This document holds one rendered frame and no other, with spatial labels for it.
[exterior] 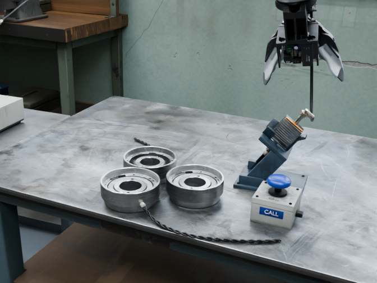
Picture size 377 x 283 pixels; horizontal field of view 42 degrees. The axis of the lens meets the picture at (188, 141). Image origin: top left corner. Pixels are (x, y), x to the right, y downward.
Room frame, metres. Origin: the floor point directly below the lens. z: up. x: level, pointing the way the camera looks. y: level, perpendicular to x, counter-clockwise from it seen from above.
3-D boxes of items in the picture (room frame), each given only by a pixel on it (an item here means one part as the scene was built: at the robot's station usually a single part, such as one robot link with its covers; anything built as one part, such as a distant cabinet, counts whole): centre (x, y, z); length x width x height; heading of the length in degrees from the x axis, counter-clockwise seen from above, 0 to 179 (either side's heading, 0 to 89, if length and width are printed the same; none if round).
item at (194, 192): (0.80, -0.01, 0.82); 0.10 x 0.10 x 0.04
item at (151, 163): (0.88, 0.07, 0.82); 0.10 x 0.10 x 0.04
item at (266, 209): (0.74, -0.16, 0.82); 0.08 x 0.07 x 0.05; 67
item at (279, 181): (0.74, -0.15, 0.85); 0.04 x 0.04 x 0.05
